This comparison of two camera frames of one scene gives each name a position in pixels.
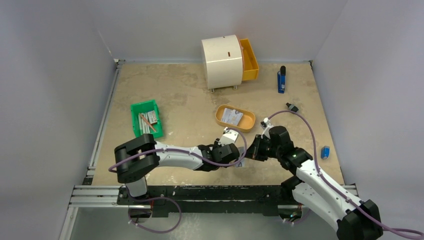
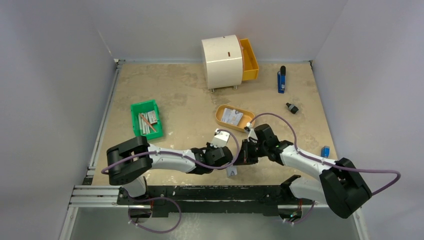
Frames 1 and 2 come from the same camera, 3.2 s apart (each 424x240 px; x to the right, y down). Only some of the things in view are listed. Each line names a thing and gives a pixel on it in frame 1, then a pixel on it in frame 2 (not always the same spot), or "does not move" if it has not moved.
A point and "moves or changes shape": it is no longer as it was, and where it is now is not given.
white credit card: (240, 164) moves or changes shape
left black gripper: (216, 145) does not move
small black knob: (292, 107) does not move
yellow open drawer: (250, 67) does not move
